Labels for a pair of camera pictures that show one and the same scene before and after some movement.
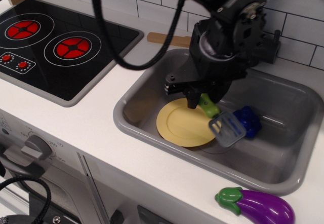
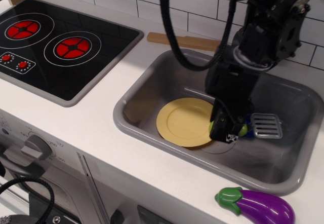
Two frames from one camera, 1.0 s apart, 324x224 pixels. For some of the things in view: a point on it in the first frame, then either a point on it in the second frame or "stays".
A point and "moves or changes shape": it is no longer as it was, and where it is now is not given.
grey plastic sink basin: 280,158 stays
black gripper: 212,76 to 233,86
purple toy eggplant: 255,207 stays
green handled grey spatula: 224,125 moves or changes shape
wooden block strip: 176,40 stays
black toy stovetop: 56,52 stays
